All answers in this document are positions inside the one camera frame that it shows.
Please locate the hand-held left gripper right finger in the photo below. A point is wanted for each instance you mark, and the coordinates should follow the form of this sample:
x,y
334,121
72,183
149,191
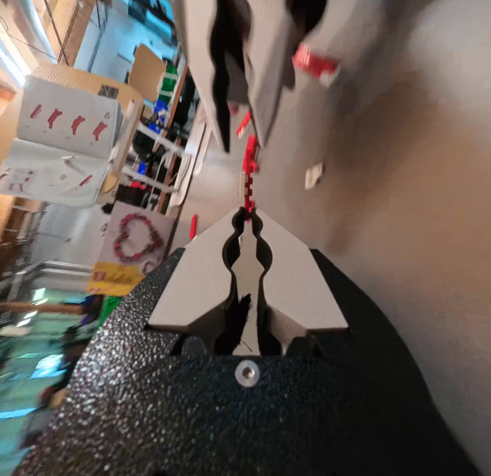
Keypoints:
x,y
303,288

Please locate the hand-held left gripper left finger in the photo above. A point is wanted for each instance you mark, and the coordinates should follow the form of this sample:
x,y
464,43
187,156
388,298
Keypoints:
x,y
195,288

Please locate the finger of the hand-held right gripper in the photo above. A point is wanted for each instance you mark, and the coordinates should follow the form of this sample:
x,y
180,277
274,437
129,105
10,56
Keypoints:
x,y
199,53
268,61

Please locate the long red lego frame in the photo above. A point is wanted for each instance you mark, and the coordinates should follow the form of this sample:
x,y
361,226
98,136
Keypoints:
x,y
316,63

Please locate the red and white lego strip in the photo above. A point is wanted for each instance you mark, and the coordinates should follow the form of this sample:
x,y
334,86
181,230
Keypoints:
x,y
248,192

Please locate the white lego wedge plate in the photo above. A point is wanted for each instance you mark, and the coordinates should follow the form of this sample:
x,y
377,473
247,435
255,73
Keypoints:
x,y
313,175

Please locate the small red lego plate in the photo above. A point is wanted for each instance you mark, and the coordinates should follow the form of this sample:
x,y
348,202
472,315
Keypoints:
x,y
193,226

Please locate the yellow and white lego box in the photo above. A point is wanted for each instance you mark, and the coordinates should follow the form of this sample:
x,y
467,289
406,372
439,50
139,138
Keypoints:
x,y
130,249

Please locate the lego instruction booklet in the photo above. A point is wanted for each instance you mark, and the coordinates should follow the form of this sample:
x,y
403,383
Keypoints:
x,y
65,138

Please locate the person's right hand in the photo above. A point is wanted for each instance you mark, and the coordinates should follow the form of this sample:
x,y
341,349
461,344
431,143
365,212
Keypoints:
x,y
232,108

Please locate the stack of green crates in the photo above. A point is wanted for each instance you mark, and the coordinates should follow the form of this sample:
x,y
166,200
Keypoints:
x,y
168,82

